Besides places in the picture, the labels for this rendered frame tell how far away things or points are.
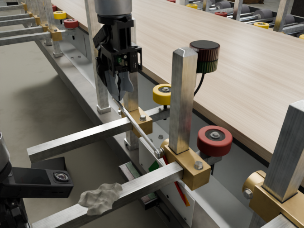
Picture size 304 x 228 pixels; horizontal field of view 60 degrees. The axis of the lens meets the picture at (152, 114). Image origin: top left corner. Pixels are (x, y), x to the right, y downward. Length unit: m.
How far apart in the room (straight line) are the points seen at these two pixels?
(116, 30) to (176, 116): 0.21
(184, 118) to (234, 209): 0.39
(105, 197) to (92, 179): 1.26
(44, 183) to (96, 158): 1.50
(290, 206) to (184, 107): 0.26
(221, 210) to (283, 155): 0.49
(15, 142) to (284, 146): 2.08
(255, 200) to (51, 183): 0.32
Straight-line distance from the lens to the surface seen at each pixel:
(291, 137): 0.38
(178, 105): 0.55
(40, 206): 1.74
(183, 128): 0.58
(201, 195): 0.88
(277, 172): 0.41
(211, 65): 0.54
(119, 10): 0.55
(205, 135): 0.63
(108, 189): 0.56
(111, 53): 0.55
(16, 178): 0.44
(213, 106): 0.76
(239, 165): 0.82
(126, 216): 1.59
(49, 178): 0.46
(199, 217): 0.72
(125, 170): 0.82
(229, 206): 0.87
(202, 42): 0.56
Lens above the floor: 1.28
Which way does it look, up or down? 33 degrees down
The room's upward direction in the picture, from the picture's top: straight up
